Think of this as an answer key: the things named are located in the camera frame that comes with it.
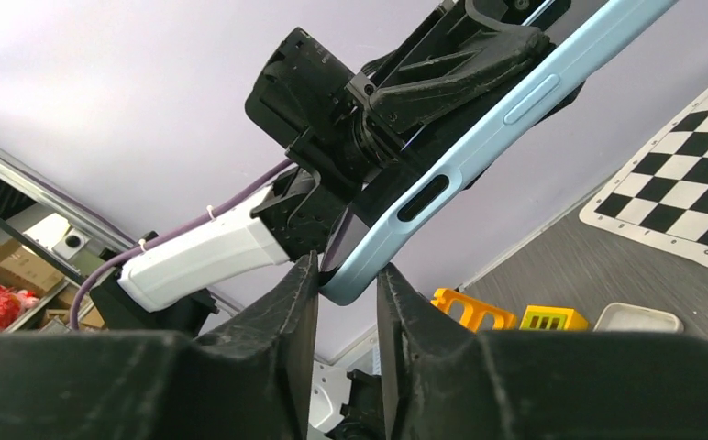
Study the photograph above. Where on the aluminium frame rail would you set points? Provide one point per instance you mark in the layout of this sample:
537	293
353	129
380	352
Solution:
31	183

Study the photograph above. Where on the yellow red blue block house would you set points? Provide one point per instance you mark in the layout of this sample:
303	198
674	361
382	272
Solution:
544	318

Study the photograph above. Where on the beige phone case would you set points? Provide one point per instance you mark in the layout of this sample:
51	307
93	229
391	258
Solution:
626	317

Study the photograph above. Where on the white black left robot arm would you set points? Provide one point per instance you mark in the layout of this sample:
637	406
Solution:
284	215

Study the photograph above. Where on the checkerboard calibration mat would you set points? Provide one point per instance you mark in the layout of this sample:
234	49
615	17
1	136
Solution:
659	198

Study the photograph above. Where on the storage shelf with clutter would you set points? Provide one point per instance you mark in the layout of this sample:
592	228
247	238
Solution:
21	308

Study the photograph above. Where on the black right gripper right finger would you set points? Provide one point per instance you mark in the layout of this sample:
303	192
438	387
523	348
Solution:
442	381

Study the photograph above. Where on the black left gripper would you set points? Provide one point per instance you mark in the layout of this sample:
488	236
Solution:
400	113

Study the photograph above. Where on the cardboard box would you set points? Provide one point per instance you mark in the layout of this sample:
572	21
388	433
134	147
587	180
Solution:
21	269

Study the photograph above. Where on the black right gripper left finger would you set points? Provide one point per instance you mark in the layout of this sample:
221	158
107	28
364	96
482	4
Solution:
249	378

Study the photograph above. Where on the phone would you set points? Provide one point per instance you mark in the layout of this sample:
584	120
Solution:
599	39

